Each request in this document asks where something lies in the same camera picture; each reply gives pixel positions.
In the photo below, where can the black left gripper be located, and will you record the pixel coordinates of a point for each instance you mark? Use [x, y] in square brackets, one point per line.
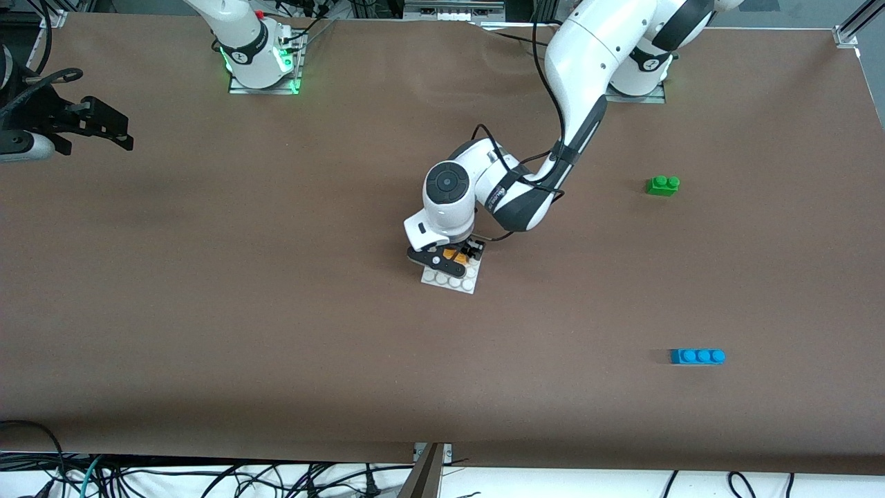
[472, 250]

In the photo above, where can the white studded base plate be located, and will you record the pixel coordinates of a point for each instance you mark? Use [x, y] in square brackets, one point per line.
[453, 282]

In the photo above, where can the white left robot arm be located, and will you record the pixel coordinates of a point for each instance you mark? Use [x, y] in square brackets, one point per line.
[594, 41]

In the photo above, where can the aluminium corner profile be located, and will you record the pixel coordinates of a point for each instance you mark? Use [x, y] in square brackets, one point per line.
[849, 33]
[54, 19]

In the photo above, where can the green two-stud block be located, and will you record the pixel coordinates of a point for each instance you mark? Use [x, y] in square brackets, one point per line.
[662, 187]

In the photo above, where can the aluminium profile bar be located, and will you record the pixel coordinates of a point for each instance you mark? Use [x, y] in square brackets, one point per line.
[422, 477]

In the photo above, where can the yellow two-stud block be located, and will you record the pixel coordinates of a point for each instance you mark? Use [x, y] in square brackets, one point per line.
[453, 254]

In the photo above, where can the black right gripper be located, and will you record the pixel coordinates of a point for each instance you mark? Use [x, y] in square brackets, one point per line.
[43, 115]

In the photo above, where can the grey aluminium frame piece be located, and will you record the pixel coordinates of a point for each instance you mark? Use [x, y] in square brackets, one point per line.
[449, 10]

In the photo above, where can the blue three-stud block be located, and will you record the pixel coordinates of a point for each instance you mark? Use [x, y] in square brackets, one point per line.
[697, 357]

